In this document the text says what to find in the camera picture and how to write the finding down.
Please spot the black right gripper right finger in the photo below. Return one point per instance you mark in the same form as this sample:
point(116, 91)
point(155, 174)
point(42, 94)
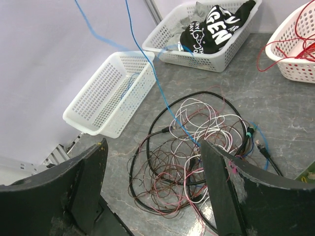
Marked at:
point(249, 201)

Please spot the yellow-blurred right gripper left finger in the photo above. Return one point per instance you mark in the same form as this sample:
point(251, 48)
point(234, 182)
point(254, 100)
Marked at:
point(60, 201)

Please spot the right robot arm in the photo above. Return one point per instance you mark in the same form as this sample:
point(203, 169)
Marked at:
point(110, 221)

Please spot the green rectangular tray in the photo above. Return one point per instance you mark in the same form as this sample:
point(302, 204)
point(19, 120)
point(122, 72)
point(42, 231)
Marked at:
point(308, 175)

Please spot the white rectangular basket left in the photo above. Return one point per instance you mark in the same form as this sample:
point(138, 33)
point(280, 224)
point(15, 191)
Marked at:
point(109, 99)

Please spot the white rectangular basket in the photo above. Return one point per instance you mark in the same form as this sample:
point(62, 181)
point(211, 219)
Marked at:
point(216, 62)
point(109, 99)

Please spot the white rectangular basket back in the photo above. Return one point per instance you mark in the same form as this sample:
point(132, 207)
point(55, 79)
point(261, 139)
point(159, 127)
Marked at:
point(216, 62)

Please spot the white oval perforated basket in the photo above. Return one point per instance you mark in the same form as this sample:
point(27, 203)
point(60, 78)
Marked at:
point(292, 45)

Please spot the black printed t-shirt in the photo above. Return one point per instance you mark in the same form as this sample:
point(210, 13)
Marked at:
point(212, 34)

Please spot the grey cloth in basket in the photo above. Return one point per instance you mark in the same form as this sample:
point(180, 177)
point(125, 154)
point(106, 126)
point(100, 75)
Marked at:
point(198, 15)

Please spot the aluminium corner post left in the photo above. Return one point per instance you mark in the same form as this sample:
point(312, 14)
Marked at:
point(153, 9)

